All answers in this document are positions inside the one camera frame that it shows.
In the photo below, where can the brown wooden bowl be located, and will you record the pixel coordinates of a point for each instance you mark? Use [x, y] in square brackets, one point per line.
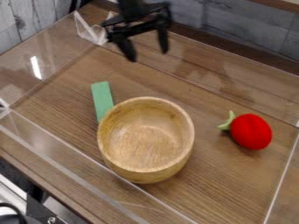
[145, 136]

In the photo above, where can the clear acrylic corner bracket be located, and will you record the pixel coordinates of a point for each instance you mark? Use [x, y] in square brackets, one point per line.
[93, 33]

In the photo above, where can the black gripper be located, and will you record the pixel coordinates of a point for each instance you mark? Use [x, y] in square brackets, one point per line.
[137, 17]

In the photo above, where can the black metal stand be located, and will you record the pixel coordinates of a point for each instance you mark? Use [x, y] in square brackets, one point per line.
[37, 210]

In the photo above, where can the red toy strawberry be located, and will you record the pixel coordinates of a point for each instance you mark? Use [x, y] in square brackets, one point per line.
[249, 130]

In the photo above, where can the green flat stick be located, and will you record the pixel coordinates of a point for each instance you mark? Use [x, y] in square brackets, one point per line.
[103, 100]

